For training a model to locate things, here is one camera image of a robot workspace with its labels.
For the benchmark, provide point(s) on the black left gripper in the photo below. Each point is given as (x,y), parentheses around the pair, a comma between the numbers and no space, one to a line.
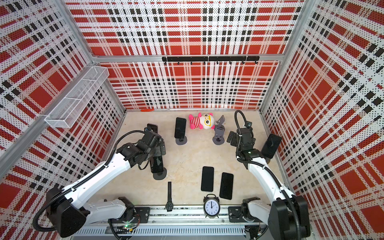
(159,151)

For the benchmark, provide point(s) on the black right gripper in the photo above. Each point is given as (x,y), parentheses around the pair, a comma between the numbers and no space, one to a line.
(233,142)

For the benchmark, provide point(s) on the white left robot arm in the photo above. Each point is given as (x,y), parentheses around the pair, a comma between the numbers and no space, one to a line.
(67,210)

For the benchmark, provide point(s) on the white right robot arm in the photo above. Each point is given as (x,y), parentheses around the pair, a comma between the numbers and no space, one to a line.
(286,215)

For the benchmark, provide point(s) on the black phone purple case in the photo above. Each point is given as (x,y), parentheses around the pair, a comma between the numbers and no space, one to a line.
(157,166)

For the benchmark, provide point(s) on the grey phone stand centre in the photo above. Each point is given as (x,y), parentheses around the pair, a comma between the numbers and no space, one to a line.
(218,138)

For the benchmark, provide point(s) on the grey phone stand front left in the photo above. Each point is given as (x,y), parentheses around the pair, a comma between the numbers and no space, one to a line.
(160,176)

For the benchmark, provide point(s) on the grey phone stand middle back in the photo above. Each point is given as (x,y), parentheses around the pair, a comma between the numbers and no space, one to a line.
(182,141)

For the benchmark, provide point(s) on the pink striped plush toy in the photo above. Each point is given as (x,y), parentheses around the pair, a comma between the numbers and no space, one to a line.
(202,121)

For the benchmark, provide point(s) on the black wrist watch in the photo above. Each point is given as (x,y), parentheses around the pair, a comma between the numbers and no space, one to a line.
(169,205)

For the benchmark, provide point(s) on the black alarm clock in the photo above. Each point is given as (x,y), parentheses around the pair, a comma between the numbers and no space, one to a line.
(211,206)

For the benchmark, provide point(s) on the black wall hook rail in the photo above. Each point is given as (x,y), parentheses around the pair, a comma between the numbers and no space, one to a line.
(212,59)

